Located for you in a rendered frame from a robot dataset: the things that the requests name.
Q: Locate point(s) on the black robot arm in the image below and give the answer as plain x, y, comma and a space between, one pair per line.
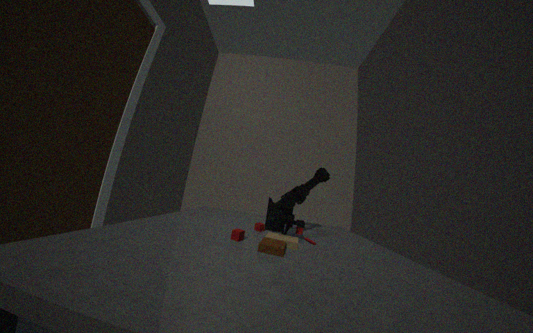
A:
298, 195

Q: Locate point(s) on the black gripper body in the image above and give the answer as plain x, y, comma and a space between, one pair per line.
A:
298, 223

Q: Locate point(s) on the brown square block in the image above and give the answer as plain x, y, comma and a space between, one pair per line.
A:
272, 246

